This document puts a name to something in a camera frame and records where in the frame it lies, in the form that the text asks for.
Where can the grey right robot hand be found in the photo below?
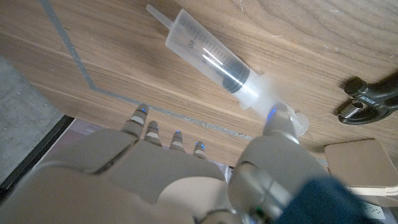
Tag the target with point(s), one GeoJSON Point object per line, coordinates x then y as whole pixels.
{"type": "Point", "coordinates": [140, 174]}

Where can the large clear plastic syringe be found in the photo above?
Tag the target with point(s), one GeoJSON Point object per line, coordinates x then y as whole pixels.
{"type": "Point", "coordinates": [202, 53]}

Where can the black hand grip strengthener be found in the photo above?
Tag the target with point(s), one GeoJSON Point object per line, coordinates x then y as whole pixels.
{"type": "Point", "coordinates": [379, 96]}

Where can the black backdrop stand pole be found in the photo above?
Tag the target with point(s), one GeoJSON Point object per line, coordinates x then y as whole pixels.
{"type": "Point", "coordinates": [37, 149]}

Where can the blue wrist connector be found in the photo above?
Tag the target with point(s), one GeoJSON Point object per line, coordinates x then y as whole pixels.
{"type": "Point", "coordinates": [326, 202]}

